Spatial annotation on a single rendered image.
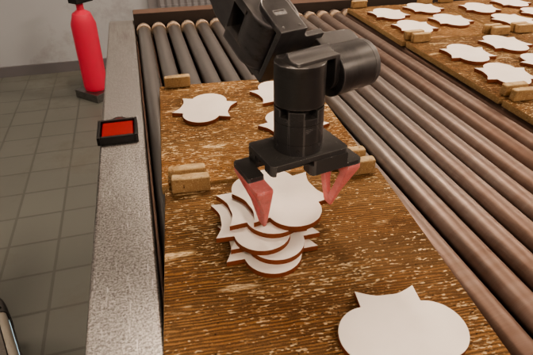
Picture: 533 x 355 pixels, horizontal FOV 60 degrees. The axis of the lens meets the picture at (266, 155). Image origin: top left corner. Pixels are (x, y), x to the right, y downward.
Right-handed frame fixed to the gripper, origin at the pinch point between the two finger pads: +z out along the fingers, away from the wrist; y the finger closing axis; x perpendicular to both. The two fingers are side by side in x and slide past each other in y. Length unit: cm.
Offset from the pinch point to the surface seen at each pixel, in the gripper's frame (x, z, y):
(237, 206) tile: -6.1, 2.0, 5.6
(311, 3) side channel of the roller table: -109, 3, -69
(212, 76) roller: -64, 6, -13
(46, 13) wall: -350, 45, 14
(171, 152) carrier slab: -29.7, 4.9, 8.1
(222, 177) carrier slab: -18.3, 5.1, 3.1
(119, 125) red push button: -45.6, 5.2, 14.1
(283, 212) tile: -1.2, 1.3, 1.2
